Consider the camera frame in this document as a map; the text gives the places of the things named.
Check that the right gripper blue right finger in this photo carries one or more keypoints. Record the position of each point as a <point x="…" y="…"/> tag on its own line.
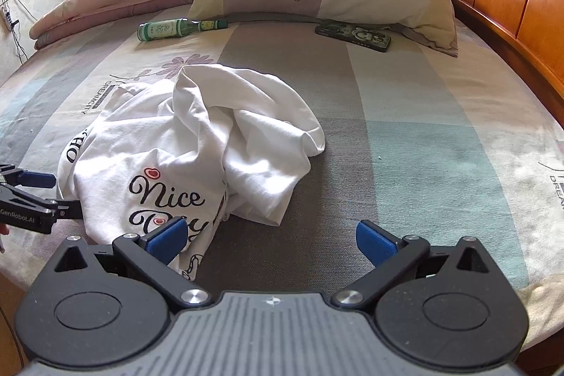
<point x="395" y="261"/>

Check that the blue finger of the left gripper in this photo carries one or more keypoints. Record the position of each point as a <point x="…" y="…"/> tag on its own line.
<point x="68" y="210"/>
<point x="16" y="176"/>

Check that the white printed t-shirt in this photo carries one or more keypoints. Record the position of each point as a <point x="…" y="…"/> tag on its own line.
<point x="213" y="143"/>

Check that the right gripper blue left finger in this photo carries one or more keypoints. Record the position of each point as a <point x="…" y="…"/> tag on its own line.
<point x="146" y="260"/>

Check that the white power strip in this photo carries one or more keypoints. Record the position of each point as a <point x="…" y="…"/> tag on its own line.
<point x="10" y="23"/>

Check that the green glass bottle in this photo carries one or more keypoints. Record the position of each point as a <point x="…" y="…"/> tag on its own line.
<point x="176" y="28"/>

